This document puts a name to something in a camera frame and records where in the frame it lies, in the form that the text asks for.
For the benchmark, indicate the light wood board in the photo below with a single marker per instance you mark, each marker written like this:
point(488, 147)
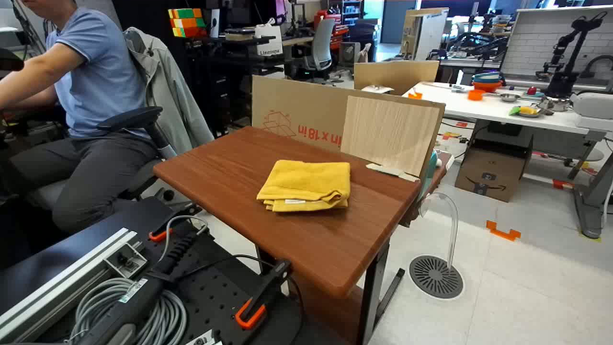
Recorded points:
point(390, 129)

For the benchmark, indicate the white paper scrap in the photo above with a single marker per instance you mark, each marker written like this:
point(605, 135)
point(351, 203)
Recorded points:
point(390, 170)

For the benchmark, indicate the black office chair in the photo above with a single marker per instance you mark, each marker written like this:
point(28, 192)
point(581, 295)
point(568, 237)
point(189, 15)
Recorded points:
point(134, 117)

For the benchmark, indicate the large brown cardboard sheet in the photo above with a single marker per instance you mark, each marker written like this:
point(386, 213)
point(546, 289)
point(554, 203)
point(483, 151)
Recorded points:
point(297, 108)

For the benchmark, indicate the yellow folded towel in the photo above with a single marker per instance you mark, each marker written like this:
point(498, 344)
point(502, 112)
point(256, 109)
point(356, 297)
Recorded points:
point(306, 184)

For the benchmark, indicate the white paper bag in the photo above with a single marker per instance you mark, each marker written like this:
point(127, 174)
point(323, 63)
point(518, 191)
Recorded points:
point(269, 40)

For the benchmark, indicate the orange cup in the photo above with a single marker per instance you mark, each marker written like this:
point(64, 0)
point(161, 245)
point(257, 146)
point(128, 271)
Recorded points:
point(475, 95)

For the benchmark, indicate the white table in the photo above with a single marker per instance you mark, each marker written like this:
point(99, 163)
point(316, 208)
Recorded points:
point(483, 108)

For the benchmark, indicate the plate with yellow food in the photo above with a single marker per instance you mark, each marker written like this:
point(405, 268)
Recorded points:
point(529, 111)

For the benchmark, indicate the teal plastic object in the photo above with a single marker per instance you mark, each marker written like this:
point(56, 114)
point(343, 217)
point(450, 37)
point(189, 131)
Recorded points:
point(430, 170)

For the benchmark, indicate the person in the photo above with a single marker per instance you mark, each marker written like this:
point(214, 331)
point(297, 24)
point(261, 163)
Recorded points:
point(91, 86)

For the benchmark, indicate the tall cardboard box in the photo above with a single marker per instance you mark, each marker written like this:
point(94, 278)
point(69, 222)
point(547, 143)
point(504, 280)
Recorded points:
point(424, 31)

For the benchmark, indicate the grey jacket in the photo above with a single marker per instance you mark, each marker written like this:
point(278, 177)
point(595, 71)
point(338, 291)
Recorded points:
point(167, 91)

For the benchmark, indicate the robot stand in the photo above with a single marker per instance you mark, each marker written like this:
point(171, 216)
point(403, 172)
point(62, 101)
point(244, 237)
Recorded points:
point(57, 258)

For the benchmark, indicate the black and orange clamp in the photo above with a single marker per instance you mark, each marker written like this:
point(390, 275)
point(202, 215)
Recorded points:
point(261, 299)
point(167, 227)

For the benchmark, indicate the brown cardboard box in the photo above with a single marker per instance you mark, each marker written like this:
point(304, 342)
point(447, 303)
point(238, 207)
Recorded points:
point(491, 172)

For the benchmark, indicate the round grey floor vent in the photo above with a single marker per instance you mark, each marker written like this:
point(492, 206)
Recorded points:
point(436, 277)

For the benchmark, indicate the white tiled panel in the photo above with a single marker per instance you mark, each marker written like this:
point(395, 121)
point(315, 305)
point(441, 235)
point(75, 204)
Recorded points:
point(531, 43)

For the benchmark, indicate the white appliance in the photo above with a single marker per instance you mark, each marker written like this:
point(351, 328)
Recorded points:
point(594, 105)

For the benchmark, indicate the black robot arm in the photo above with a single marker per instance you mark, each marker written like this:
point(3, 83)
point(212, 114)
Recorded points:
point(562, 72)

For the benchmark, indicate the grey office chair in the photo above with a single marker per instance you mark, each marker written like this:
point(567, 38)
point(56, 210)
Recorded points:
point(322, 48)

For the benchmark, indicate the orange floor marker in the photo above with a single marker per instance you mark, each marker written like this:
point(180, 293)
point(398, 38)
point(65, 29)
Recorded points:
point(503, 233)

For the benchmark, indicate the small metal pan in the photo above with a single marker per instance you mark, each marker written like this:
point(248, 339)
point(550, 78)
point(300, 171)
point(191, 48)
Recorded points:
point(508, 97)

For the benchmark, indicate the clear bent plastic tube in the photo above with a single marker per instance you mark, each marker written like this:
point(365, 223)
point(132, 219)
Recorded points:
point(450, 220)

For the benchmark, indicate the stack of coloured bowls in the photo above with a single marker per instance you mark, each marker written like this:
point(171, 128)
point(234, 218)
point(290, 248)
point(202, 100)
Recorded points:
point(487, 82)

